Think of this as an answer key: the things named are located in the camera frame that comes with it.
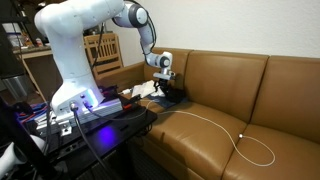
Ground grey robot gripper body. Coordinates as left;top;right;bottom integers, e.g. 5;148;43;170
153;71;176;80

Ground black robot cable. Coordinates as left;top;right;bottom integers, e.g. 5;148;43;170
69;102;116;180

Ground white power adapter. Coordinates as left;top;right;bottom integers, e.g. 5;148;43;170
121;89;131;94

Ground silver trash can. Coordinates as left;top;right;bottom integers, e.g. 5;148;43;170
2;75;34;100

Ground white charging cable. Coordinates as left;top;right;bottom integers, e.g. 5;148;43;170
139;98;277;168

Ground white folded cloth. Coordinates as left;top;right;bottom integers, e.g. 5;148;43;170
132;80;155;98

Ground wooden desk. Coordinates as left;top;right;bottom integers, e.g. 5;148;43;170
13;46;62;101

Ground blue denim jeans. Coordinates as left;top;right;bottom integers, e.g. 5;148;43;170
147;95;176;109

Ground black orange clamp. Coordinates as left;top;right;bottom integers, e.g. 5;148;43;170
122;103;141;111

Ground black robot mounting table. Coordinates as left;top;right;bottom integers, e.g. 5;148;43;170
24;93;158;180

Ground wooden slatted chair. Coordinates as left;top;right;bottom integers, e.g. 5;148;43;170
84;33;123;80

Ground black garment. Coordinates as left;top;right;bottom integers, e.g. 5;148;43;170
166;87;185;103

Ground brown leather sofa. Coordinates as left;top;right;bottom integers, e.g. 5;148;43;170
96;47;320;180

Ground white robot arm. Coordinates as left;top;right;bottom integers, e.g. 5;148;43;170
34;0;174;116

